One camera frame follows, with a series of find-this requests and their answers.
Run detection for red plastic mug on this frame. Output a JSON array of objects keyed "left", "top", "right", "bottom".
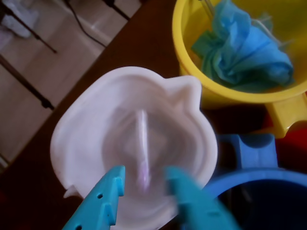
[{"left": 275, "top": 124, "right": 307, "bottom": 169}]

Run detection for clear needle cap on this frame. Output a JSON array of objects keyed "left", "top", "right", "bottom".
[{"left": 137, "top": 109, "right": 151, "bottom": 193}]

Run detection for black floor cable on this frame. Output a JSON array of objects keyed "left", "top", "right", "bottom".
[{"left": 68, "top": 0, "right": 106, "bottom": 48}]

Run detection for blue plastic mug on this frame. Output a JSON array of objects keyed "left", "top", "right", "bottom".
[{"left": 179, "top": 133, "right": 307, "bottom": 230}]

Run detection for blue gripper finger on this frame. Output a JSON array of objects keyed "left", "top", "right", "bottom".
[
  {"left": 62, "top": 165, "right": 127, "bottom": 230},
  {"left": 164, "top": 166, "right": 240, "bottom": 230}
]

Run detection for black tripod leg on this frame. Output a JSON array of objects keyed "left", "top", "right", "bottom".
[{"left": 0, "top": 0, "right": 58, "bottom": 111}]

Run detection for blue crumpled cloth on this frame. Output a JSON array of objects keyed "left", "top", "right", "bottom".
[{"left": 190, "top": 0, "right": 295, "bottom": 89}]

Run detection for black stand leg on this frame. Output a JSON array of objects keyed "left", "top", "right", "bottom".
[{"left": 102, "top": 0, "right": 132, "bottom": 21}]

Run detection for white plastic mug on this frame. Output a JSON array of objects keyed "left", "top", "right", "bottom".
[{"left": 49, "top": 66, "right": 219, "bottom": 230}]

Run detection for yellow plastic mug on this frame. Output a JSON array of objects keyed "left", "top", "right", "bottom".
[{"left": 172, "top": 0, "right": 307, "bottom": 140}]

